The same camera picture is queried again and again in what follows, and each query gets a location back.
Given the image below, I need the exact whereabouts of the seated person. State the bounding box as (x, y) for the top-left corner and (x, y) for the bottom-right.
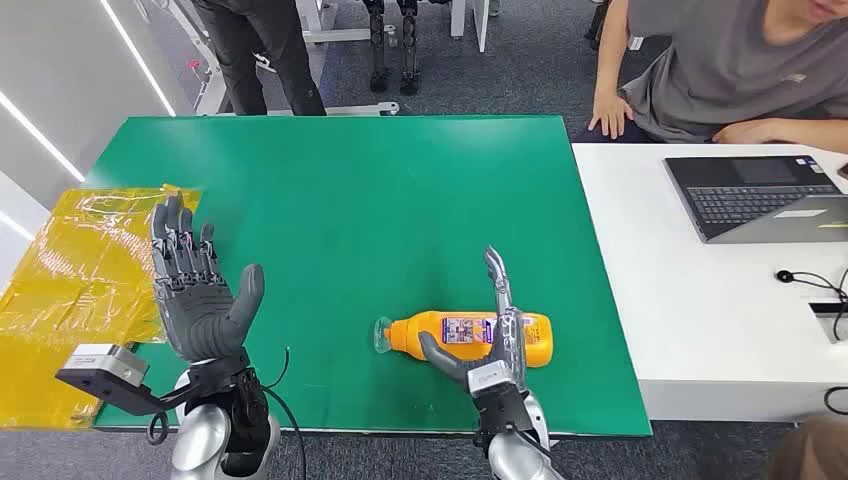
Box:
(570, 0), (848, 155)

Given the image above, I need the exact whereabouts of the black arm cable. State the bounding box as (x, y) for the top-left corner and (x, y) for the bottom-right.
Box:
(261, 346), (309, 480)

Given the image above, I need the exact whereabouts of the orange plastic bottle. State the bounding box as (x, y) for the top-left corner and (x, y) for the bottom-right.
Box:
(372, 310), (554, 370)

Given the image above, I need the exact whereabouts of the black robot leg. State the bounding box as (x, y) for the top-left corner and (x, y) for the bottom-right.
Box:
(397, 0), (423, 96)
(362, 0), (392, 94)

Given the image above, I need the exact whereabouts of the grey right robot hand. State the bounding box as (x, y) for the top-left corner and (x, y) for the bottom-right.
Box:
(418, 246), (529, 393)

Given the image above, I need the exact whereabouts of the brown rounded object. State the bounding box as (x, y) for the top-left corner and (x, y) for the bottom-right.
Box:
(768, 415), (848, 480)

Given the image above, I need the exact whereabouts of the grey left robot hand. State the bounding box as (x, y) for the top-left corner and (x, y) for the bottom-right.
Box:
(149, 192), (266, 366)

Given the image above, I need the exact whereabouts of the white desk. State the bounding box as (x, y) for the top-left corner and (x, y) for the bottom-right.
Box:
(571, 142), (848, 424)

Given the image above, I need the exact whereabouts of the standing person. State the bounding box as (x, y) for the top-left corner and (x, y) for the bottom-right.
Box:
(190, 0), (327, 118)

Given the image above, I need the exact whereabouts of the white metal stand frame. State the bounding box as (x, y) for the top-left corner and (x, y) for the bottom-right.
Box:
(132, 0), (401, 119)

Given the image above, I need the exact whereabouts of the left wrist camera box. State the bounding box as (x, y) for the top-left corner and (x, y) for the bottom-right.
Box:
(55, 343), (167, 417)

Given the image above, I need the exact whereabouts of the seated person's left hand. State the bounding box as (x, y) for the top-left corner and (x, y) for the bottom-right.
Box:
(712, 120), (770, 146)

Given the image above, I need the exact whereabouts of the dark grey laptop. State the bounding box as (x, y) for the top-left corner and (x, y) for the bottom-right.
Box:
(663, 154), (848, 245)

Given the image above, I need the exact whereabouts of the seated person's hand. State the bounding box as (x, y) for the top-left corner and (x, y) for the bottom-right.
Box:
(712, 120), (770, 146)
(588, 92), (635, 140)

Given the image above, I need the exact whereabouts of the seated person's right hand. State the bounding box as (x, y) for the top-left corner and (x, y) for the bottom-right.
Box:
(588, 92), (635, 140)

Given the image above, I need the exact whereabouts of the green table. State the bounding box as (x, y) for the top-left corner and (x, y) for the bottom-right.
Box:
(84, 115), (654, 439)

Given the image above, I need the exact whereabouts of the black cable with round puck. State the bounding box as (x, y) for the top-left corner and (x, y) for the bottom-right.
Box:
(775, 268), (848, 342)

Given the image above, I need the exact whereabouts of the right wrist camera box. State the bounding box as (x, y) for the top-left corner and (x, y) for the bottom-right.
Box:
(466, 364), (516, 397)

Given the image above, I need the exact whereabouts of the yellow taped cardboard box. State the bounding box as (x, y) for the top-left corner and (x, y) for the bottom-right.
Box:
(0, 185), (203, 431)

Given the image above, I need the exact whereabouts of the white table frame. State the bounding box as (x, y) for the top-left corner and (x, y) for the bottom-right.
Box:
(294, 0), (492, 54)

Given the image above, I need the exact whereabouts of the grey desk device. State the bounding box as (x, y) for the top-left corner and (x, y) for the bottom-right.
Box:
(808, 301), (848, 344)

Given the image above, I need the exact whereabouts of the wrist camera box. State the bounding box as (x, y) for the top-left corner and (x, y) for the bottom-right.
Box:
(466, 364), (516, 397)
(55, 343), (167, 417)

